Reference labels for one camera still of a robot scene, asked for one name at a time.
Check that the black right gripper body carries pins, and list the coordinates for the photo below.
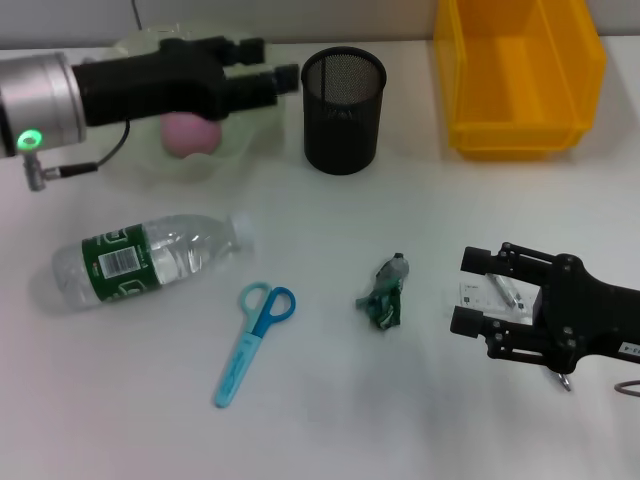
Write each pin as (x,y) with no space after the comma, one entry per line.
(590,320)

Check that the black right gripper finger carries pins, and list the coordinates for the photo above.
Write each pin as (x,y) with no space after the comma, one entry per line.
(477,260)
(465,321)

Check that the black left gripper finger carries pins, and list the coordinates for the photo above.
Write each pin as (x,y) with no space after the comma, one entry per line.
(287,79)
(250,50)

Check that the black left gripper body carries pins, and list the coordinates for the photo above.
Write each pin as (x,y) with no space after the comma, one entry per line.
(150,85)

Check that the green plastic wrapper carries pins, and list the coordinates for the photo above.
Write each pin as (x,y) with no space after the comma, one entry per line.
(385,300)

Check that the clear water bottle green label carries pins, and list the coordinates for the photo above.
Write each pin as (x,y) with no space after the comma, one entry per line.
(150,260)

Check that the blue capped scissors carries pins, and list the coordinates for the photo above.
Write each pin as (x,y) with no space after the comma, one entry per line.
(235,365)

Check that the clear plastic ruler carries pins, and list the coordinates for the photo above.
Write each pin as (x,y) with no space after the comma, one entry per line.
(475,300)

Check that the silver white pen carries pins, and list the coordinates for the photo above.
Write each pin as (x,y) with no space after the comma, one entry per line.
(505,292)

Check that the black mesh pen cup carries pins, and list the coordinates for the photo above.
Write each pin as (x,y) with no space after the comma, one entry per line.
(340,125)

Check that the green glass fruit bowl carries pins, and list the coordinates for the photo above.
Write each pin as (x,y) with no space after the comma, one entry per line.
(245,135)

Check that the yellow plastic bin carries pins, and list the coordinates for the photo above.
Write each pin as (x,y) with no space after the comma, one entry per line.
(520,75)

